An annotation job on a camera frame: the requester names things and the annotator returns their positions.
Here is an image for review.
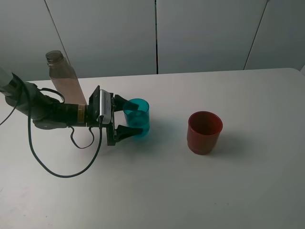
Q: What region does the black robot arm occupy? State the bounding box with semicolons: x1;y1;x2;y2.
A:
0;69;143;146

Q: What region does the red plastic cup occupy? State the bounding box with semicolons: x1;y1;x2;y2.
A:
187;111;223;155

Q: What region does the teal translucent plastic cup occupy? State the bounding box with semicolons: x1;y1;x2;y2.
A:
123;98;150;138

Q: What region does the clear brown plastic bottle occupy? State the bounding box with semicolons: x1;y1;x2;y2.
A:
45;50;87;105

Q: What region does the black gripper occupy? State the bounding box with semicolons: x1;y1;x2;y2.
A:
87;85;143;146

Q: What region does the black camera cable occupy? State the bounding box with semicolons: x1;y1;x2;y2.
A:
0;78;103;178

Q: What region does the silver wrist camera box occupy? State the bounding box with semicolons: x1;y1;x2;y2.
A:
97;89;112;125

